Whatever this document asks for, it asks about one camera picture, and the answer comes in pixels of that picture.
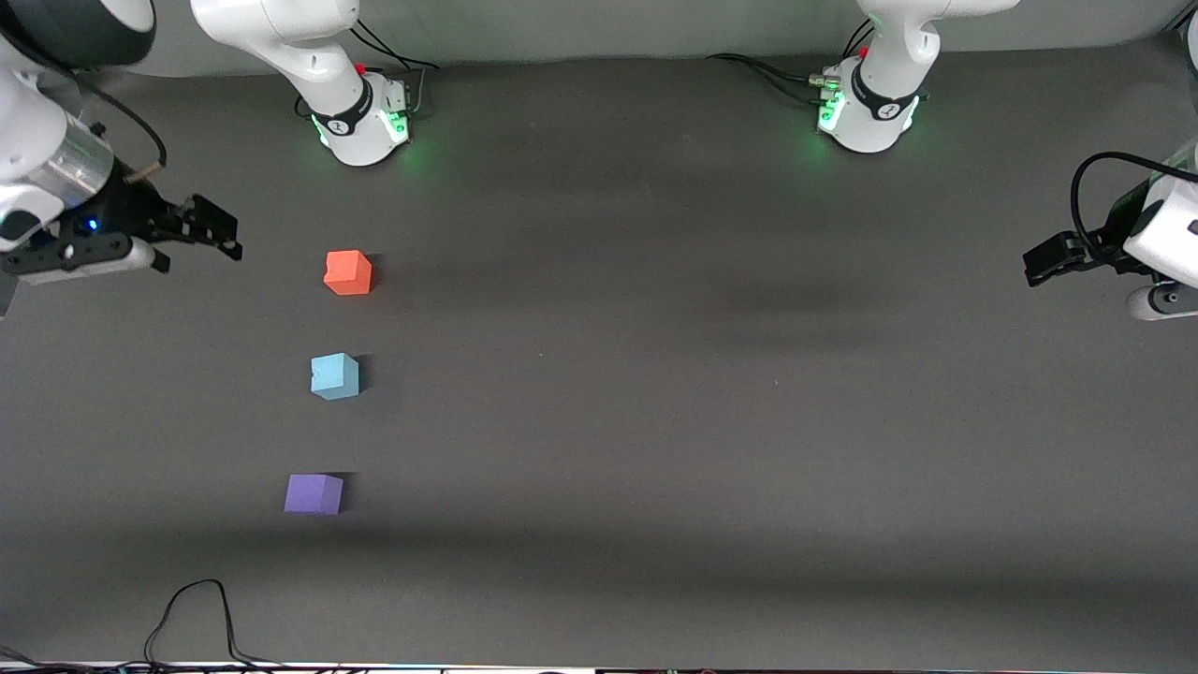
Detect light blue foam block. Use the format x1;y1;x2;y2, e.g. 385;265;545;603
310;353;361;402

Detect orange foam block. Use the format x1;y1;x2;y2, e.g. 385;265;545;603
324;250;373;297

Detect purple foam block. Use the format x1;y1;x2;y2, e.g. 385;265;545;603
284;474;345;517

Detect grey table mat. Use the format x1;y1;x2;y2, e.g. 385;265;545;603
0;33;1198;667

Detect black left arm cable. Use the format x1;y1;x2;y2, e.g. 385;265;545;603
1070;153;1198;263

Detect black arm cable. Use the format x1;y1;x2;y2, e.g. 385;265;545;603
1070;153;1198;263
56;80;169;182

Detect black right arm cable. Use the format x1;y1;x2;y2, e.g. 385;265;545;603
56;80;169;182

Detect looped thin black cable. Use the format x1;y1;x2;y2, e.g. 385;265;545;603
143;579;282;667

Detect black cable along table edge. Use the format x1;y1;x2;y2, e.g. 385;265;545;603
0;644;441;674

